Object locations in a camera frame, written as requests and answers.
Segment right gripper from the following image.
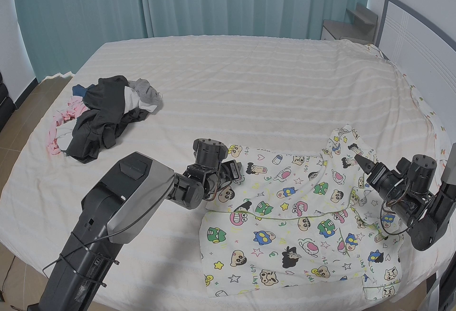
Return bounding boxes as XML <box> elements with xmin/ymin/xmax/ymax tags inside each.
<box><xmin>367</xmin><ymin>162</ymin><xmax>396</xmax><ymax>196</ymax></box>

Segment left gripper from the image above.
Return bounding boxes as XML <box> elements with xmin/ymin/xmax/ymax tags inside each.
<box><xmin>223</xmin><ymin>159</ymin><xmax>246</xmax><ymax>185</ymax></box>

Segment white printed pyjama top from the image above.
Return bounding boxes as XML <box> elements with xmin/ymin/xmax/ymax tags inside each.
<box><xmin>199</xmin><ymin>124</ymin><xmax>405</xmax><ymax>301</ymax></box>

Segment pile of clothes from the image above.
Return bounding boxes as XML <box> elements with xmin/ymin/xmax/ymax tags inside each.
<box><xmin>46</xmin><ymin>76</ymin><xmax>164</xmax><ymax>164</ymax></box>

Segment bed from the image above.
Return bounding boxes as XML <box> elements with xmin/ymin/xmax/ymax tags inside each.
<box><xmin>0</xmin><ymin>0</ymin><xmax>456</xmax><ymax>311</ymax></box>

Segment grey bedside table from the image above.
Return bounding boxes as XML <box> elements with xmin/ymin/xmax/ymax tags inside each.
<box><xmin>322</xmin><ymin>3</ymin><xmax>379</xmax><ymax>44</ymax></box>

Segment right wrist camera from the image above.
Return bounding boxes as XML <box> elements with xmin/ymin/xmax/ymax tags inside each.
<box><xmin>396</xmin><ymin>157</ymin><xmax>414</xmax><ymax>175</ymax></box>

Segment black cable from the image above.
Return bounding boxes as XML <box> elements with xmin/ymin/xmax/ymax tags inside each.
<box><xmin>379</xmin><ymin>192</ymin><xmax>414</xmax><ymax>237</ymax></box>

